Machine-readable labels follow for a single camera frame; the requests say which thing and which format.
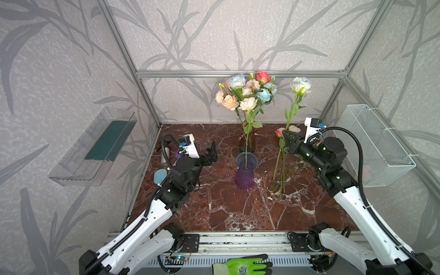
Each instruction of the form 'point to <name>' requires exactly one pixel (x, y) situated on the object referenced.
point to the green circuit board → (178, 258)
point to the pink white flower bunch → (287, 164)
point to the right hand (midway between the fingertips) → (282, 131)
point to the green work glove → (247, 265)
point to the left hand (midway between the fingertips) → (207, 143)
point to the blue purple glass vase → (244, 178)
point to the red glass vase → (248, 136)
